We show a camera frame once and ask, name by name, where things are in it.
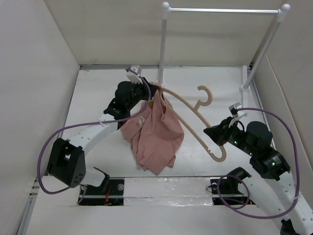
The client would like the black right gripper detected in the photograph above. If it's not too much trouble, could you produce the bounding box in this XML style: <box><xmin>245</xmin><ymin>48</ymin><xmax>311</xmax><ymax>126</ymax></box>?
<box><xmin>203</xmin><ymin>115</ymin><xmax>256</xmax><ymax>155</ymax></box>

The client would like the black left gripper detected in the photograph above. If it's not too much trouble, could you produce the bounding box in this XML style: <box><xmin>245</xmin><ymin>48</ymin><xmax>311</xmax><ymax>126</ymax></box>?
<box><xmin>127</xmin><ymin>77</ymin><xmax>157</xmax><ymax>111</ymax></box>

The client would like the beige wooden hanger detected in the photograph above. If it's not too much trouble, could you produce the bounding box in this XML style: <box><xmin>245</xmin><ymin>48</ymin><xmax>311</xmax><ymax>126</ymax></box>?
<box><xmin>160</xmin><ymin>85</ymin><xmax>227</xmax><ymax>164</ymax></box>

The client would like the pink t shirt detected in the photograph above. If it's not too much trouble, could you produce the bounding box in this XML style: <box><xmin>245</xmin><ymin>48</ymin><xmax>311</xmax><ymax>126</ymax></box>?
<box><xmin>121</xmin><ymin>90</ymin><xmax>184</xmax><ymax>175</ymax></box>

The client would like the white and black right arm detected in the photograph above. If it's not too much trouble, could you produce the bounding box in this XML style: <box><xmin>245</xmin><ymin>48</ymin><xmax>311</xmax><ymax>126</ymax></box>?
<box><xmin>204</xmin><ymin>117</ymin><xmax>313</xmax><ymax>235</ymax></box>

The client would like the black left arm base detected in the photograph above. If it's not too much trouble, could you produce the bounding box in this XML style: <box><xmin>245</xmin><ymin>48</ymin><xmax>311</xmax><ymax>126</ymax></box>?
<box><xmin>78</xmin><ymin>167</ymin><xmax>125</xmax><ymax>206</ymax></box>

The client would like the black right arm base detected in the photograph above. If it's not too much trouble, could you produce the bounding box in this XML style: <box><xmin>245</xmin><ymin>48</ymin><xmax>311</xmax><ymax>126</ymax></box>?
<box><xmin>206</xmin><ymin>167</ymin><xmax>253</xmax><ymax>207</ymax></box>

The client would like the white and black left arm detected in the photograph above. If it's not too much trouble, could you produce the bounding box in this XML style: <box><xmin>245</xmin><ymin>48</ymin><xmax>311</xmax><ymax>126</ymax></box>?
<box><xmin>47</xmin><ymin>81</ymin><xmax>158</xmax><ymax>194</ymax></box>

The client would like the white clothes rack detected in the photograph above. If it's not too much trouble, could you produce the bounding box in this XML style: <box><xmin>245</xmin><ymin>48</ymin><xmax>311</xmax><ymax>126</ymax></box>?
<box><xmin>157</xmin><ymin>1</ymin><xmax>291</xmax><ymax>107</ymax></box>

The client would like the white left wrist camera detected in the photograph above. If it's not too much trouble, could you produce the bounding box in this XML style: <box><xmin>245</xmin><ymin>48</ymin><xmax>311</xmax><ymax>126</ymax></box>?
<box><xmin>126</xmin><ymin>65</ymin><xmax>142</xmax><ymax>84</ymax></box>

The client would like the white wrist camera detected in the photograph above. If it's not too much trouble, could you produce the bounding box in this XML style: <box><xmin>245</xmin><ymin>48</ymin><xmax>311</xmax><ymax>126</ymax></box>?
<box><xmin>126</xmin><ymin>65</ymin><xmax>142</xmax><ymax>84</ymax></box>
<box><xmin>228</xmin><ymin>102</ymin><xmax>247</xmax><ymax>122</ymax></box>

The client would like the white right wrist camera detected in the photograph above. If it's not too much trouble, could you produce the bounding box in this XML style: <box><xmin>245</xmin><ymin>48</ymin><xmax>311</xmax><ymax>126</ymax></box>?
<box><xmin>228</xmin><ymin>102</ymin><xmax>247</xmax><ymax>122</ymax></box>

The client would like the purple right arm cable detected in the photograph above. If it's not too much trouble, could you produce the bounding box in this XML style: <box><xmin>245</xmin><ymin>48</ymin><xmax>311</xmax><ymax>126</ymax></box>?
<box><xmin>217</xmin><ymin>107</ymin><xmax>300</xmax><ymax>219</ymax></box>

